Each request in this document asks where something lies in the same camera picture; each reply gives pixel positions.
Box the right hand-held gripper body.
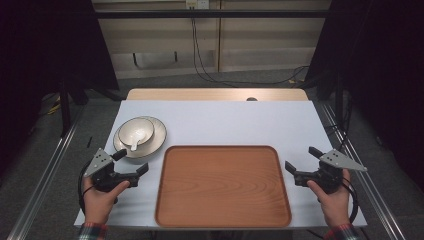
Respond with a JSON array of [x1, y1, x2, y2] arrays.
[[293, 148, 368, 195]]

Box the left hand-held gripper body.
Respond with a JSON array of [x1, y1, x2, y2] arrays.
[[83, 148, 140, 193]]

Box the white ceramic spoon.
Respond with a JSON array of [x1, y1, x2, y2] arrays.
[[129, 129, 147, 152]]

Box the cream bowl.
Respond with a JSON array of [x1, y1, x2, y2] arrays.
[[117, 117, 156, 148]]

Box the brown wooden tray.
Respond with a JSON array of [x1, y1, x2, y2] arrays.
[[154, 144, 293, 229]]

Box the person's right hand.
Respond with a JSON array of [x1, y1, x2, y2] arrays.
[[306, 169, 352, 230]]

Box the person's left hand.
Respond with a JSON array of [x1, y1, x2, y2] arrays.
[[82, 176, 131, 226]]

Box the black metal stand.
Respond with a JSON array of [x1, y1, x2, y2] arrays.
[[57, 79, 73, 137]]

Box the white table mat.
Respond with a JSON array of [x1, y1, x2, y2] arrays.
[[73, 99, 368, 230]]

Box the dark curtain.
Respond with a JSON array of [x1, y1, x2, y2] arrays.
[[0, 0, 120, 181], [304, 0, 424, 193]]

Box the black horizontal metal bar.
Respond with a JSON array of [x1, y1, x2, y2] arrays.
[[94, 9, 332, 20]]

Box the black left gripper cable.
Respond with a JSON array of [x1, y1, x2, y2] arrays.
[[77, 159, 96, 216]]

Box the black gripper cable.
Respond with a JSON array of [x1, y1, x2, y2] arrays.
[[77, 159, 96, 216], [341, 177, 360, 224]]

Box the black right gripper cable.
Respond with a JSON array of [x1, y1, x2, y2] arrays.
[[341, 177, 360, 224]]

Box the aluminium floor rail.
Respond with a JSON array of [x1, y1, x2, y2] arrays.
[[6, 105, 86, 240], [320, 102, 407, 240]]

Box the yellow cable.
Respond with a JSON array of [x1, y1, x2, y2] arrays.
[[45, 102, 63, 116]]

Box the black wall cables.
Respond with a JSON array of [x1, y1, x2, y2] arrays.
[[190, 17, 310, 86]]

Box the white wall outlet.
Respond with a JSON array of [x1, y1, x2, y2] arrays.
[[185, 0, 211, 10]]

